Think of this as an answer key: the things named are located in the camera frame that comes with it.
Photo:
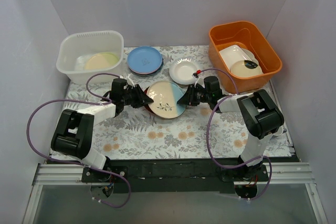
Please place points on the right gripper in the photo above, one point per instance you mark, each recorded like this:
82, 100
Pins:
194, 97

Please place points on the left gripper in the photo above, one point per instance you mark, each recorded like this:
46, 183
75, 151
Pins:
136, 96

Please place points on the cream and blue plate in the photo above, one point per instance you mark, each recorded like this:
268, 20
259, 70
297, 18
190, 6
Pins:
165, 95

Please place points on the cream floral plate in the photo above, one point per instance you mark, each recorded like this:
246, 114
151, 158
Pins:
102, 60

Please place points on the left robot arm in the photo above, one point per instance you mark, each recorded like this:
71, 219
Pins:
74, 131

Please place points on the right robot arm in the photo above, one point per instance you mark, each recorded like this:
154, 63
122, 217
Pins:
261, 116

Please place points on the white plastic bin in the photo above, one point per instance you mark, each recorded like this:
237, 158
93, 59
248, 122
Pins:
77, 49

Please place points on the orange plastic bin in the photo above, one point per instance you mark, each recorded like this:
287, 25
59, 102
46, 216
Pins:
231, 44

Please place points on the red scalloped plate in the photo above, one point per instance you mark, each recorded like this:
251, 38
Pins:
148, 109

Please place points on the white scalloped bowl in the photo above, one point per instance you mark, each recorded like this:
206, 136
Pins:
182, 69

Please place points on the pink plate under blue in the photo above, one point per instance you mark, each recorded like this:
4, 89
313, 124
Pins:
147, 73

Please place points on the blue round plate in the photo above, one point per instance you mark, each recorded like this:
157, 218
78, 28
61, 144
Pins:
144, 59

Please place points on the white rectangular dish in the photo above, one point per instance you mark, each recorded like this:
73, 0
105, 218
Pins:
234, 53

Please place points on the cream plate with black mark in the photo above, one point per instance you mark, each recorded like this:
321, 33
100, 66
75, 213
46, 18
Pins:
246, 69

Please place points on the white cup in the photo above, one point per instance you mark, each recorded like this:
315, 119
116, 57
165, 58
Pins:
279, 132

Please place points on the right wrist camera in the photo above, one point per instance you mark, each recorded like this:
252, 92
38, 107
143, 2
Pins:
197, 73

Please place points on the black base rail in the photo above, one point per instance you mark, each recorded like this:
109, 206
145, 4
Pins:
173, 175

